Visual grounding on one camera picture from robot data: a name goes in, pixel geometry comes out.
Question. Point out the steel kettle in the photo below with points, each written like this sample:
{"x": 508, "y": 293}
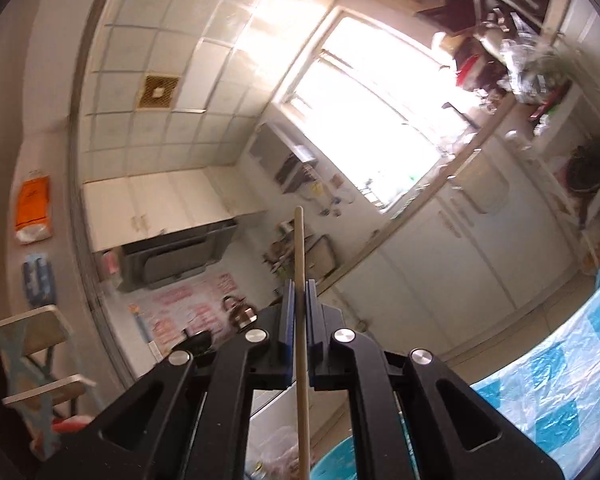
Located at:
{"x": 239, "y": 312}

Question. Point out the kitchen window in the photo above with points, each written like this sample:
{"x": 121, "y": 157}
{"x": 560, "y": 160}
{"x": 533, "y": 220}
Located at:
{"x": 382, "y": 107}

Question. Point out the blue white checkered tablecloth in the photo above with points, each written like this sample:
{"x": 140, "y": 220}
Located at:
{"x": 552, "y": 393}

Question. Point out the white wooden shelf left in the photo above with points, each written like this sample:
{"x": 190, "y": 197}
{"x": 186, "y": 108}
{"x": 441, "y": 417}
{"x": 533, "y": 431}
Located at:
{"x": 28, "y": 341}

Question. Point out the bamboo chopstick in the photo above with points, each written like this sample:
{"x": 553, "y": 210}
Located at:
{"x": 302, "y": 379}

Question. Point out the white shelf rack right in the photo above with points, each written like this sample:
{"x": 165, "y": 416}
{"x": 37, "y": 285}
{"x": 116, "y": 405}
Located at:
{"x": 561, "y": 142}

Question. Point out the teal perforated plastic basket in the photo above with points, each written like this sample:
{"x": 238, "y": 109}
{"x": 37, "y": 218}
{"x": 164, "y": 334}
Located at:
{"x": 338, "y": 464}

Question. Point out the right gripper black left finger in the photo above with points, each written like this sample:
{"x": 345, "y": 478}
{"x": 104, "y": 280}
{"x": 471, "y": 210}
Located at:
{"x": 188, "y": 417}

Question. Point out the clear plastic trash bag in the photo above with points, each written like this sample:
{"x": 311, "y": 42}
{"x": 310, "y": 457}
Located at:
{"x": 277, "y": 457}

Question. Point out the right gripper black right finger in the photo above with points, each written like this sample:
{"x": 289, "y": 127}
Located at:
{"x": 412, "y": 416}

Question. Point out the grey range hood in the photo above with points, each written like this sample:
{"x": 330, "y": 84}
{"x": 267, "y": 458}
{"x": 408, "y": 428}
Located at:
{"x": 167, "y": 258}

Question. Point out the black wok on stove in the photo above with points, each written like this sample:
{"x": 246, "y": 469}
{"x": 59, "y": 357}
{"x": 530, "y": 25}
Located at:
{"x": 196, "y": 344}

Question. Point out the orange plastic bag on wall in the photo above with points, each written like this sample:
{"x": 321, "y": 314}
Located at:
{"x": 32, "y": 215}

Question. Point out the white base cabinets under window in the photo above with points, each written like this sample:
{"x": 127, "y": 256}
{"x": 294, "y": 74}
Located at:
{"x": 484, "y": 250}

